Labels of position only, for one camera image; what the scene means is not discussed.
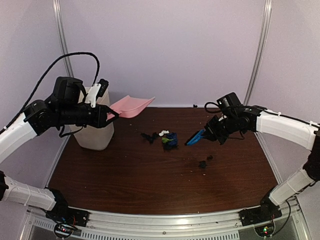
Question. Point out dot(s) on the blue hand brush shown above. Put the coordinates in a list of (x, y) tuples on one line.
[(196, 137)]

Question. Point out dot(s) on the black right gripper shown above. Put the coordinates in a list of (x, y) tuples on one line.
[(210, 130)]

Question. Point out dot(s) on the right aluminium frame post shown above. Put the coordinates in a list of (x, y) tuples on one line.
[(264, 31)]

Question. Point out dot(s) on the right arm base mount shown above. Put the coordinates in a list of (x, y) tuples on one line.
[(262, 217)]

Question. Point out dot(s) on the front aluminium rail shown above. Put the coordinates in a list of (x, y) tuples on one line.
[(223, 225)]

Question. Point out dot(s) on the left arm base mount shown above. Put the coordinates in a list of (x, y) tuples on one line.
[(67, 219)]

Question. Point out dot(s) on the white paper scrap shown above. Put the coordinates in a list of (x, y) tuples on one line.
[(163, 132)]

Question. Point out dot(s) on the pink plastic dustpan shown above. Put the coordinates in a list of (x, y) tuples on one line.
[(130, 107)]

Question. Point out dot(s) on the green paper scrap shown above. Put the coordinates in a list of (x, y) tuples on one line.
[(165, 140)]

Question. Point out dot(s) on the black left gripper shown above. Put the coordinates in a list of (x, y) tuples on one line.
[(99, 121)]

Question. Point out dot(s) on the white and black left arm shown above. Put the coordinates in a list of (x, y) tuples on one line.
[(70, 104)]

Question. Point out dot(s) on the cream plastic waste bin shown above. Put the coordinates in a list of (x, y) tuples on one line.
[(95, 138)]

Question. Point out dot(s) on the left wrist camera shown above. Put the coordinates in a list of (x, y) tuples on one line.
[(97, 90)]

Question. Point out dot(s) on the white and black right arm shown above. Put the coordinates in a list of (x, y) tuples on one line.
[(232, 116)]

